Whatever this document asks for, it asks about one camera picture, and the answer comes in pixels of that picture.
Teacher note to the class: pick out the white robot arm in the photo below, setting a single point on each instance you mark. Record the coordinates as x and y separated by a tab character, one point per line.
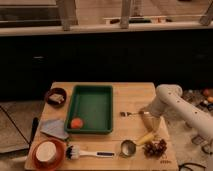
171	95

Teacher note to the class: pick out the dark brown bowl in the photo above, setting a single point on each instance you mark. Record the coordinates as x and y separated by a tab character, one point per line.
56	97

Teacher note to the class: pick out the green plastic tray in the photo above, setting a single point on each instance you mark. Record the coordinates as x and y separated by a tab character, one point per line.
93	104

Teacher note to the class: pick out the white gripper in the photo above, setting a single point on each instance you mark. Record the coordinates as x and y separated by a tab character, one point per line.
152	119

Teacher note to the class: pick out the white handled dish brush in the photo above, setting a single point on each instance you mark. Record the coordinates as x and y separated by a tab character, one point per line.
74	152

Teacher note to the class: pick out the orange plate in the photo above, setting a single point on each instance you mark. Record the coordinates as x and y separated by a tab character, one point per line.
56	163

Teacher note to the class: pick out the orange round fruit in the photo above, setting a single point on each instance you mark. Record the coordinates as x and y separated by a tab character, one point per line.
76	123

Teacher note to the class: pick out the bunch of red grapes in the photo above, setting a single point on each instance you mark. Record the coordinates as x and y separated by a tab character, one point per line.
155	150

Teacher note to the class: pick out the silver metal fork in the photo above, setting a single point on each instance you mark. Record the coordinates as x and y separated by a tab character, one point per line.
126	114

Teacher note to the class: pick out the silver metal measuring cup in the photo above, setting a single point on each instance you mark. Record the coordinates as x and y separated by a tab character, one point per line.
127	148

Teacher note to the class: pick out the white round cup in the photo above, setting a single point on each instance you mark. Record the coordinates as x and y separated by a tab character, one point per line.
46	152

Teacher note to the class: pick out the blue grey folded cloth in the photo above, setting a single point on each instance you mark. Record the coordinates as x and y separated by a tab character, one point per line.
54	128

